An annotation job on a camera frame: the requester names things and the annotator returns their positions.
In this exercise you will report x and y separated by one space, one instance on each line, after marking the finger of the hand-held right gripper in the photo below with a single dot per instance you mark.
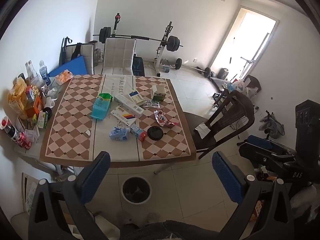
250 152
262 141

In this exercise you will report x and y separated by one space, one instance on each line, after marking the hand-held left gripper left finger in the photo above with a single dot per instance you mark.
96 177

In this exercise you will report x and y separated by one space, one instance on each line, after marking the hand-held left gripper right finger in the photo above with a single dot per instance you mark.
226 177

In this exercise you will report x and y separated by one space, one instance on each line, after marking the white round trash bin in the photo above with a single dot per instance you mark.
125 192

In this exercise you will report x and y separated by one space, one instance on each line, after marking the long white toothpaste box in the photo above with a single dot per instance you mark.
128 105

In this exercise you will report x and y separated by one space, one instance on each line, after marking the blue white medicine box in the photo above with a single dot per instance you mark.
136 97

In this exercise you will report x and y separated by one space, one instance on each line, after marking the small white green carton box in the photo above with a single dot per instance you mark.
158 93

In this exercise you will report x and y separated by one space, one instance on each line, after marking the grey cloth heap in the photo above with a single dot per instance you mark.
271 126

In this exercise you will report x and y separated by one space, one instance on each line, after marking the small white scrap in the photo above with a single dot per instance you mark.
87 133

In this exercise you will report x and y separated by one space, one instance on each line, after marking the blue crumpled plastic wrapper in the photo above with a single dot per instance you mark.
117 133

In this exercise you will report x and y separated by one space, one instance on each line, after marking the white paper sheet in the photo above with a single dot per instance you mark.
203 130

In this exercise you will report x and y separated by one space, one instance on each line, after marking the white plastic bag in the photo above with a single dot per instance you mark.
243 85

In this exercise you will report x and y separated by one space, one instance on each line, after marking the blue tube with red cap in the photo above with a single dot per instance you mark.
138 132

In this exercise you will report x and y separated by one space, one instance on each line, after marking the white box with rainbow stripe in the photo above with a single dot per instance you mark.
125 117

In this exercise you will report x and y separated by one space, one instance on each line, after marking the flat cardboard box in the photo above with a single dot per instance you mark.
28 192

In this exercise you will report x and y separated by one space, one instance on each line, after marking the white table leg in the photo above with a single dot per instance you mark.
30 152

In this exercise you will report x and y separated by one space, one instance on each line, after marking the brown checked tablecloth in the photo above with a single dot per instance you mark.
70 110

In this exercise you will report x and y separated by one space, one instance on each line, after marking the black round lid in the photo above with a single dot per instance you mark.
155 133

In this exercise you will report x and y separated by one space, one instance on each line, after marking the grey water jug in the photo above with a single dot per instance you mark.
223 73

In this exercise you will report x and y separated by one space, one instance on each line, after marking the green drink carton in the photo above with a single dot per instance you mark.
42 120

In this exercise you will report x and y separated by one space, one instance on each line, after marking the green snack packet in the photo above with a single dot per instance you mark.
105 96

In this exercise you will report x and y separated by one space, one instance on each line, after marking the red soda can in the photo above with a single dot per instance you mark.
23 140

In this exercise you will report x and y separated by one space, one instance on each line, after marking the red snack wrapper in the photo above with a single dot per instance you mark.
163 120

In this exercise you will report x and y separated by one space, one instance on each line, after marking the small barbell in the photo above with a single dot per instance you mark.
206 71

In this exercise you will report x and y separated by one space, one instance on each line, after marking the orange cardboard box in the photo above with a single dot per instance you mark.
35 108

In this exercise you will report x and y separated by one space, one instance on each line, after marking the black soda can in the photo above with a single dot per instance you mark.
10 130

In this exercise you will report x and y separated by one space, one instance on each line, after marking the orange tissue pack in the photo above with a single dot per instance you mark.
62 77

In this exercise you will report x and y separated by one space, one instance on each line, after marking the red white paper cup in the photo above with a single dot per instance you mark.
5 122

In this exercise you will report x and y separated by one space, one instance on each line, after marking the yellow snack bag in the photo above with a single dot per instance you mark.
17 97

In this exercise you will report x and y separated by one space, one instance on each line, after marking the blue foam board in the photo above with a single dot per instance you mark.
71 66

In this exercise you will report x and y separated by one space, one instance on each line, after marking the water bottle with blue label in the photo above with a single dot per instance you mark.
43 73

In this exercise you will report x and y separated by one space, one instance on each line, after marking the black blue bag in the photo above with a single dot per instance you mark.
138 65

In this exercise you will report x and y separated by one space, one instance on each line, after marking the clear glass bottle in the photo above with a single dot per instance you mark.
31 71

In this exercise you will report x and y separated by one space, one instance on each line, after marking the white padded chair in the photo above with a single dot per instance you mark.
118 55

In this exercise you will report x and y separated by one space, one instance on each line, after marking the grey padded chair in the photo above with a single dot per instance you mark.
86 52

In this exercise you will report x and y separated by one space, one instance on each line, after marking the barbell with black plates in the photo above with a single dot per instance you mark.
172 43

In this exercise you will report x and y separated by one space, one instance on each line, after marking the white squat rack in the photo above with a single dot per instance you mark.
162 42

